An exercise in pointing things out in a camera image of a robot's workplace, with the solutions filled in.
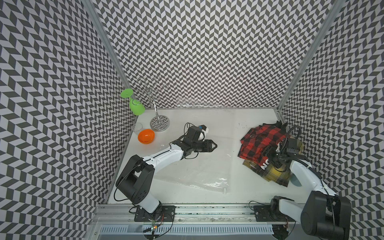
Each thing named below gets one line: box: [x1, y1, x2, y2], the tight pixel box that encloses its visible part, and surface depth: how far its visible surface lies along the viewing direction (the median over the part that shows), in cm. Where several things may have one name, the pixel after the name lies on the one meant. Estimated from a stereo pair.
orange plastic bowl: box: [137, 129, 156, 145], surface depth 100 cm
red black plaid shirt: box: [237, 125, 287, 170], surface depth 91 cm
